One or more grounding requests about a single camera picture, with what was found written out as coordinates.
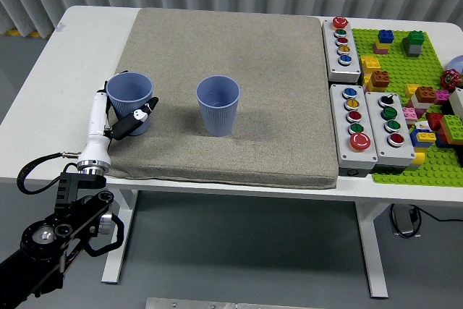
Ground green studded baseplate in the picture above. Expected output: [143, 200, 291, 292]
[351, 28, 463, 187]

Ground white table leg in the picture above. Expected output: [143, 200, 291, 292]
[354, 202, 392, 300]
[101, 188, 139, 285]

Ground red valve wheel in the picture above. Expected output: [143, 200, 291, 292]
[439, 69, 461, 90]

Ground white box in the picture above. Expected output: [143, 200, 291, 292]
[447, 87, 463, 117]

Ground yellow black floor tape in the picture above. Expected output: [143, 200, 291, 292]
[7, 28, 52, 38]

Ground grey-brown fabric mat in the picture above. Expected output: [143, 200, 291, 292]
[94, 7, 339, 190]

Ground black power cable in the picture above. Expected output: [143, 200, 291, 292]
[388, 203, 463, 240]

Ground magenta toy brick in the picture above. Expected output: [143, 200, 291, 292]
[433, 90, 451, 106]

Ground blue yellow pink brick stack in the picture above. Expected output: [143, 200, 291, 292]
[373, 29, 396, 54]

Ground blue ribbed plastic cup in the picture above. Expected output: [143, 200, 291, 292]
[106, 72, 155, 137]
[195, 75, 242, 137]

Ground grey power adapter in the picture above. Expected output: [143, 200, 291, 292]
[392, 207, 417, 237]

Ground green grey brick stack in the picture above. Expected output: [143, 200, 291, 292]
[401, 30, 425, 58]

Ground grey box small red mushroom button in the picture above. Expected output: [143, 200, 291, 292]
[320, 16, 362, 84]

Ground grey box black knob four buttons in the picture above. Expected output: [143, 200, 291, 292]
[364, 91, 416, 174]

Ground grey box large red mushroom button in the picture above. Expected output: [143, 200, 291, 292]
[329, 83, 379, 179]

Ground green orange brick stack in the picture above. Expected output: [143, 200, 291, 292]
[438, 114, 463, 149]

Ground light pink toy brick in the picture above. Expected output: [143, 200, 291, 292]
[402, 106, 420, 124]

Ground light blue bowl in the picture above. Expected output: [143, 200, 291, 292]
[446, 54, 463, 72]

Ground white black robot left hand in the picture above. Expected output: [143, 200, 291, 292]
[76, 80, 160, 172]

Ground brown yellow brick stack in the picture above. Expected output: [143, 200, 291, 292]
[363, 69, 391, 93]

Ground brown white brick stack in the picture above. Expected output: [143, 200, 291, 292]
[412, 85, 438, 109]

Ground red toy brick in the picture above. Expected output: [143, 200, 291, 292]
[426, 112, 446, 132]

